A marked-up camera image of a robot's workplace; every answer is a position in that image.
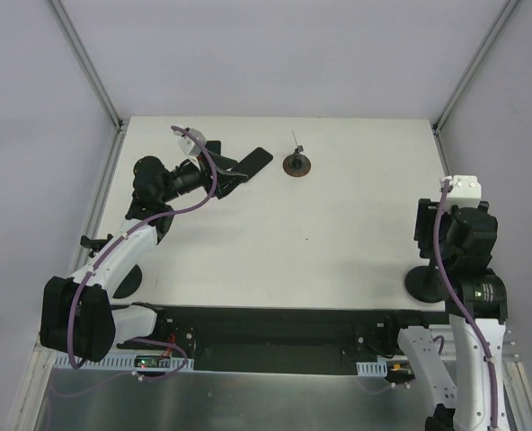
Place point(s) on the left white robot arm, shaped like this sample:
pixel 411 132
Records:
pixel 77 317

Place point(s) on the right aluminium frame post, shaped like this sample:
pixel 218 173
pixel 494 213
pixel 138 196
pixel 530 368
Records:
pixel 474 66

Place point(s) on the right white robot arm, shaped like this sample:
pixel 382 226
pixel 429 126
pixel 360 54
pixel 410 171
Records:
pixel 477 313

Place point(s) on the white cable duct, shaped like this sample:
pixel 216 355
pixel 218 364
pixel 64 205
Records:
pixel 378 369
pixel 139 363

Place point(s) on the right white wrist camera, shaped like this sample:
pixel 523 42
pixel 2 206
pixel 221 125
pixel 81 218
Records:
pixel 463 191

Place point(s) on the brown disc small stand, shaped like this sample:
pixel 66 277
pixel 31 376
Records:
pixel 297 165

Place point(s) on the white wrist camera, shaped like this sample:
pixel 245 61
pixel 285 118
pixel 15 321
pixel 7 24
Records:
pixel 463 191
pixel 190 140

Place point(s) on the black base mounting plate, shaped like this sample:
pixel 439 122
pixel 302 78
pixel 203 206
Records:
pixel 283 341

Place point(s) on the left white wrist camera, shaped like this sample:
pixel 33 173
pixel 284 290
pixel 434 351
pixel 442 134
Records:
pixel 190 140

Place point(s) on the front aluminium rail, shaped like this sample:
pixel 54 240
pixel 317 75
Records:
pixel 442 335

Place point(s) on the left aluminium frame post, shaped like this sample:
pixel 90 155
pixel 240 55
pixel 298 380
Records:
pixel 83 59

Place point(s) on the black phone stand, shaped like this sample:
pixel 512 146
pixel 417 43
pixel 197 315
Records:
pixel 424 284
pixel 112 260

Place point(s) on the aluminium frame post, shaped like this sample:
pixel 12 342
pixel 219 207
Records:
pixel 83 59
pixel 474 66

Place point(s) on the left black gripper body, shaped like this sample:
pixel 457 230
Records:
pixel 218 172

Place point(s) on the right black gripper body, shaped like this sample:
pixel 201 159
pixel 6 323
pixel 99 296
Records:
pixel 426 221

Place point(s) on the right white cable duct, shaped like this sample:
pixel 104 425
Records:
pixel 378 369

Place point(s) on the left white cable duct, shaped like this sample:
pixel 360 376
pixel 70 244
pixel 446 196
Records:
pixel 139 363

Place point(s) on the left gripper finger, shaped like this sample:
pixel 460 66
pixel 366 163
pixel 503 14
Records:
pixel 221 161
pixel 228 181

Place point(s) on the metal sheet front panel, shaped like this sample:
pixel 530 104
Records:
pixel 105 400

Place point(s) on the black phone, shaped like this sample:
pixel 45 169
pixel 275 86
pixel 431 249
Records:
pixel 214 146
pixel 253 163

